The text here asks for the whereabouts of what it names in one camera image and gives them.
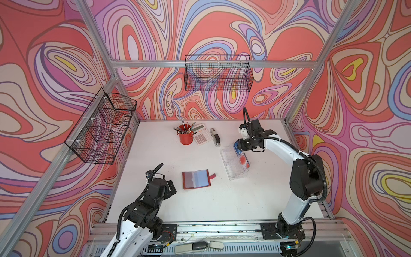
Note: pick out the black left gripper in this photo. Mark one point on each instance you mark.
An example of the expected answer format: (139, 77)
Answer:
(169, 193)

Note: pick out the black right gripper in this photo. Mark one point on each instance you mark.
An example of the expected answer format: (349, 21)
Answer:
(241, 142)

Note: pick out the red leather card holder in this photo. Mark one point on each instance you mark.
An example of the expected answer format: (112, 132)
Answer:
(197, 179)

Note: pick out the clear plastic card tray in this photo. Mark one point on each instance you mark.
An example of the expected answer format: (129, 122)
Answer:
(232, 165)

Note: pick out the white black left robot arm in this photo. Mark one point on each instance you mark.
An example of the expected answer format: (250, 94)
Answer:
(138, 223)

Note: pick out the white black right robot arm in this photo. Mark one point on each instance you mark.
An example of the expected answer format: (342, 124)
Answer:
(307, 180)

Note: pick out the blue credit card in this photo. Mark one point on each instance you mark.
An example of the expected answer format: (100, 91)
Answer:
(237, 148)

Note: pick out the red credit card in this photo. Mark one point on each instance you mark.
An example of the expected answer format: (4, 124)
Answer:
(244, 161)

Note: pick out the black silver stapler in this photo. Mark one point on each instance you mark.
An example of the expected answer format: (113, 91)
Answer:
(216, 137)

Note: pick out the white calculator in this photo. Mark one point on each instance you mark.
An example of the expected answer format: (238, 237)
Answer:
(201, 134)

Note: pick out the red pen cup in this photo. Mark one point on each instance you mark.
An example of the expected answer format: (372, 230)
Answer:
(186, 139)

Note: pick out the pens in cup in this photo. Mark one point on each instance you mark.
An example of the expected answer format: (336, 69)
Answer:
(185, 128)

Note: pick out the black wire basket back wall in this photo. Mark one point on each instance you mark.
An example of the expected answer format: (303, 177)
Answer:
(215, 72)

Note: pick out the black wire basket wall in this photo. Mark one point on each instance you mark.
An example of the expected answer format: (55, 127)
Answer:
(106, 121)
(215, 72)

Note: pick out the black wire basket left wall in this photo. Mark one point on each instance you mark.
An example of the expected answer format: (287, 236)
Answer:
(106, 121)

